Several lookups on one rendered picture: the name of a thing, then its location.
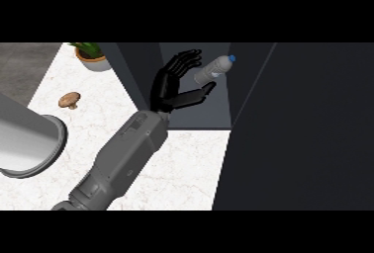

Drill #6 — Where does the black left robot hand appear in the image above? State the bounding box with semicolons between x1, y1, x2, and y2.
149;48;217;114

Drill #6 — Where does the dark grey cabinet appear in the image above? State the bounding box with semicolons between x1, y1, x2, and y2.
96;42;278;131

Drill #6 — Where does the clear water bottle blue cap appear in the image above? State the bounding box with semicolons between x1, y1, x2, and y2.
192;54;238;86

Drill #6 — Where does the dark grey cabinet door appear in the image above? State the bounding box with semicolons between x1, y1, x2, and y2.
211;42;374;211

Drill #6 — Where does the green plant in grey pot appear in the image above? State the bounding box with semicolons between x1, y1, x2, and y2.
66;42;112;73

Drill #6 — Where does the brown mushroom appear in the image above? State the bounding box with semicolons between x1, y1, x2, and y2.
57;91;82;111

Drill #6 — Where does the grey cylindrical container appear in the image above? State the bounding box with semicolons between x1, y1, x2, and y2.
0;93;68;180

